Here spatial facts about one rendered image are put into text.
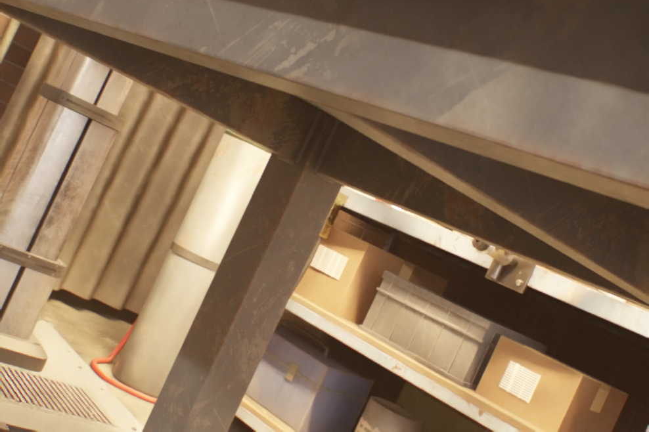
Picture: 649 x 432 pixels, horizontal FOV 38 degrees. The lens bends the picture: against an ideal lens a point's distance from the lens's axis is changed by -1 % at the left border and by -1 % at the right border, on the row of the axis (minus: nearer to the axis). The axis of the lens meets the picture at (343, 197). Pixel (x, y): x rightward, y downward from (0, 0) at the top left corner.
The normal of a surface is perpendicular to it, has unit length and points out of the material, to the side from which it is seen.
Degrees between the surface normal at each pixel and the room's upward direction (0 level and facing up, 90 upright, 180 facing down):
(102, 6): 90
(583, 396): 92
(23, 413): 45
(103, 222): 90
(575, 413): 93
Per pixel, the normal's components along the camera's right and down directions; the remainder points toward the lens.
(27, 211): 0.55, 0.22
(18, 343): 0.69, -0.48
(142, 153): -0.12, -0.09
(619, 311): -0.64, -0.33
